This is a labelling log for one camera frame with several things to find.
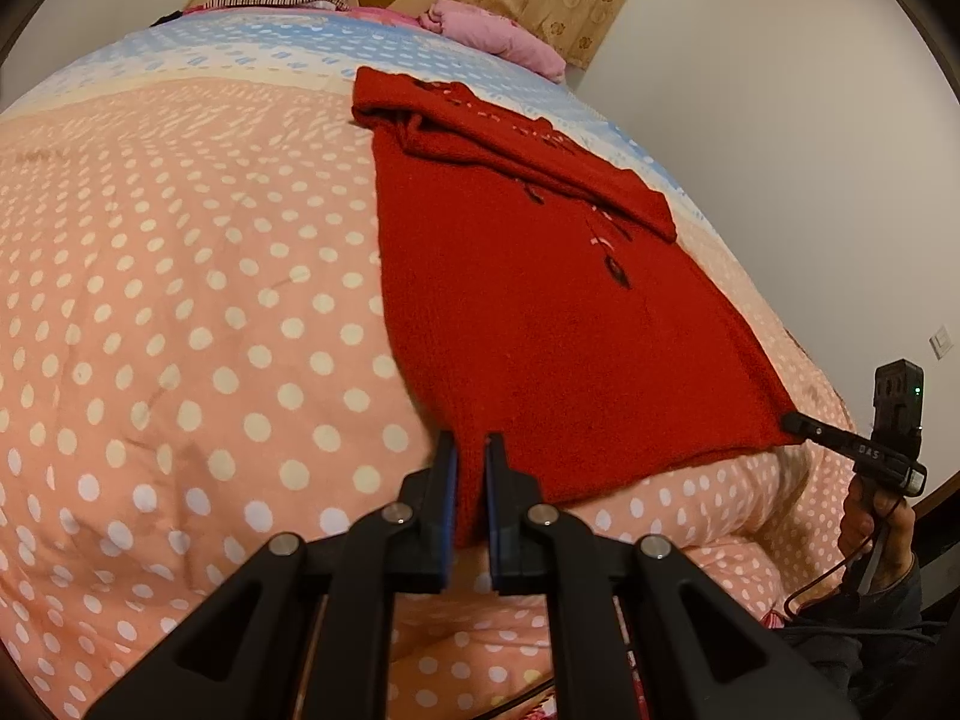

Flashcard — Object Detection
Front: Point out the person's right hand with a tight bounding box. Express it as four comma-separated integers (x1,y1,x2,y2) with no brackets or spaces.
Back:
838,475,914,595

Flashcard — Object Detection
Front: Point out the pink bed sheet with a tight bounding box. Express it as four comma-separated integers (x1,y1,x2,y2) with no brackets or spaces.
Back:
182,3,427,31

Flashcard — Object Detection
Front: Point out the black tracker camera box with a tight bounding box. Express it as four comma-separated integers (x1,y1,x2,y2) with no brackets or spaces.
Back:
871,359,924,460

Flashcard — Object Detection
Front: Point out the polka dot bed quilt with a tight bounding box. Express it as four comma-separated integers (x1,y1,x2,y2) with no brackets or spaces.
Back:
2,8,851,718

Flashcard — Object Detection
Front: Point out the pink folded blanket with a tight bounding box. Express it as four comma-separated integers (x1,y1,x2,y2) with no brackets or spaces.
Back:
418,0,566,83

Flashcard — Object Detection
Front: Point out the black cable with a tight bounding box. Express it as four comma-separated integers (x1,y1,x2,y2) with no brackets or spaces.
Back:
781,455,929,625

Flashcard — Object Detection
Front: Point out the red knitted sweater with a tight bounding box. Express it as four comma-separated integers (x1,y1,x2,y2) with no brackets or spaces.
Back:
352,67,794,543

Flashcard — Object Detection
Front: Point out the white wall socket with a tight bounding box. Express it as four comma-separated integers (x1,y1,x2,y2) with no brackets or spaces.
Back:
929,325,953,359

